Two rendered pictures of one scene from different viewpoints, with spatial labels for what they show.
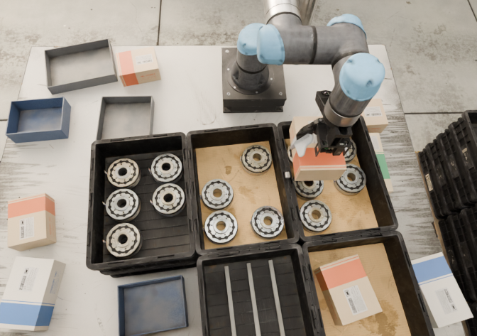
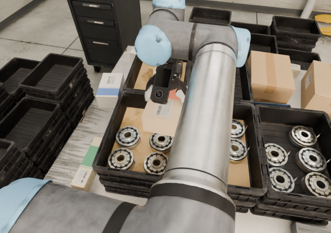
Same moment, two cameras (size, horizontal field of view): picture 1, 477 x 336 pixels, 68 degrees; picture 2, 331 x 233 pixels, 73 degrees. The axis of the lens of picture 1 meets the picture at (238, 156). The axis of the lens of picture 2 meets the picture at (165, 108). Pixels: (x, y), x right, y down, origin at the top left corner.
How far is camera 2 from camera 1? 96 cm
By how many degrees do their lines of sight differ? 65
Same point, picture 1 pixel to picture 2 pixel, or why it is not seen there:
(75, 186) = not seen: outside the picture
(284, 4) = (218, 49)
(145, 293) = not seen: hidden behind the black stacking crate
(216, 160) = (232, 181)
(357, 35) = (154, 19)
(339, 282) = not seen: hidden behind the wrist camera
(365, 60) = not seen: outside the picture
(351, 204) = (135, 124)
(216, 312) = (237, 95)
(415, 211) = (85, 130)
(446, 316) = (115, 75)
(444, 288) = (107, 83)
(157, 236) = (277, 137)
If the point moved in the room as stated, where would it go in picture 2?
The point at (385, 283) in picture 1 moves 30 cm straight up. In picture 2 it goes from (139, 86) to (133, 36)
